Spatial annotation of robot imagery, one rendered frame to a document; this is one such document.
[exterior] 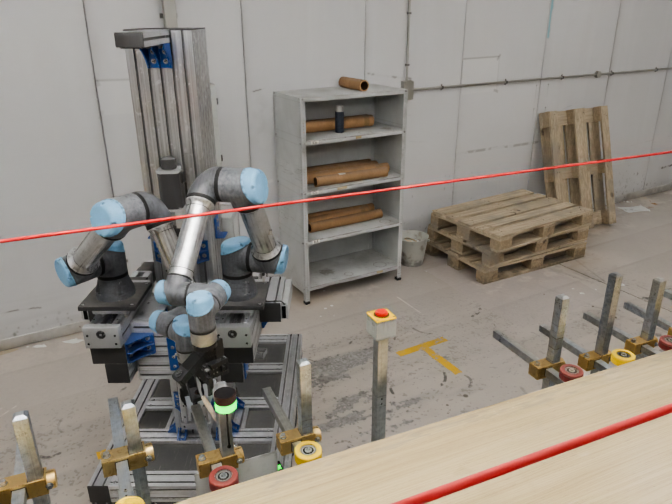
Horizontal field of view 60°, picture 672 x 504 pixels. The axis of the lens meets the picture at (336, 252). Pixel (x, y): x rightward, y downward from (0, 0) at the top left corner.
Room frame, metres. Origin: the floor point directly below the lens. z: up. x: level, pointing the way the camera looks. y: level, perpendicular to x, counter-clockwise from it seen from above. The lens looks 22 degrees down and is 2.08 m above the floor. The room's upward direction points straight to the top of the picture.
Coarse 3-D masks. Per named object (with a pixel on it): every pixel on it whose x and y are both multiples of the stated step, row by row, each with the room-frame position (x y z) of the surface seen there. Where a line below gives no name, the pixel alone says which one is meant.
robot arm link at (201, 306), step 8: (192, 296) 1.48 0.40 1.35; (200, 296) 1.48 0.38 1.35; (208, 296) 1.48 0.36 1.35; (192, 304) 1.45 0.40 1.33; (200, 304) 1.45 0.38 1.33; (208, 304) 1.47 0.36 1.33; (216, 304) 1.51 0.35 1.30; (192, 312) 1.45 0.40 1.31; (200, 312) 1.45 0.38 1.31; (208, 312) 1.46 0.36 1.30; (216, 312) 1.51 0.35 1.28; (192, 320) 1.45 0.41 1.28; (200, 320) 1.45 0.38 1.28; (208, 320) 1.46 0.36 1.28; (192, 328) 1.46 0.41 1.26; (200, 328) 1.45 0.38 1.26; (208, 328) 1.46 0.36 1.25
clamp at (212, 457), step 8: (240, 448) 1.41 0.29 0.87; (208, 456) 1.37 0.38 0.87; (216, 456) 1.37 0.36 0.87; (232, 456) 1.37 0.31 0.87; (240, 456) 1.39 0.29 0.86; (200, 464) 1.34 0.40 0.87; (208, 464) 1.35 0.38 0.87; (224, 464) 1.36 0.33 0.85; (232, 464) 1.37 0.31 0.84; (200, 472) 1.34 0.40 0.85; (208, 472) 1.34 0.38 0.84
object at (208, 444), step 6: (192, 408) 1.61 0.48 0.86; (198, 408) 1.61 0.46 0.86; (192, 414) 1.62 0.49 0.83; (198, 414) 1.58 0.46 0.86; (198, 420) 1.55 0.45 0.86; (204, 420) 1.55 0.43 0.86; (198, 426) 1.52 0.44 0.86; (204, 426) 1.52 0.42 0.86; (198, 432) 1.52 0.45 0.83; (204, 432) 1.49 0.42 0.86; (204, 438) 1.46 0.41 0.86; (210, 438) 1.46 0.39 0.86; (204, 444) 1.44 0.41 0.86; (210, 444) 1.44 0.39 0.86; (204, 450) 1.44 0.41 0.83; (210, 450) 1.41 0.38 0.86
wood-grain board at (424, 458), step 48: (576, 384) 1.68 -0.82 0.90; (624, 384) 1.68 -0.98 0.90; (432, 432) 1.44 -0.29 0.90; (480, 432) 1.44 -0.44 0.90; (528, 432) 1.44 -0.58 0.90; (576, 432) 1.43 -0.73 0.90; (624, 432) 1.43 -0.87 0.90; (288, 480) 1.24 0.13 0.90; (336, 480) 1.24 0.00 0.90; (384, 480) 1.24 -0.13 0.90; (432, 480) 1.24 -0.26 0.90; (528, 480) 1.24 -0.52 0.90; (576, 480) 1.24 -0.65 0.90; (624, 480) 1.24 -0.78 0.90
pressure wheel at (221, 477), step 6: (216, 468) 1.28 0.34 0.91; (222, 468) 1.28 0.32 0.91; (228, 468) 1.28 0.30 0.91; (234, 468) 1.28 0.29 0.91; (210, 474) 1.26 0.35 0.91; (216, 474) 1.26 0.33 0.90; (222, 474) 1.26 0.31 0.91; (228, 474) 1.26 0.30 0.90; (234, 474) 1.26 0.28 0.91; (210, 480) 1.24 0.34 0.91; (216, 480) 1.24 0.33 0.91; (222, 480) 1.24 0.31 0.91; (228, 480) 1.24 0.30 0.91; (234, 480) 1.24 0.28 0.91; (210, 486) 1.24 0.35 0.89; (216, 486) 1.22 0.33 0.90; (222, 486) 1.22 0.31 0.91; (228, 486) 1.22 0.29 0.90
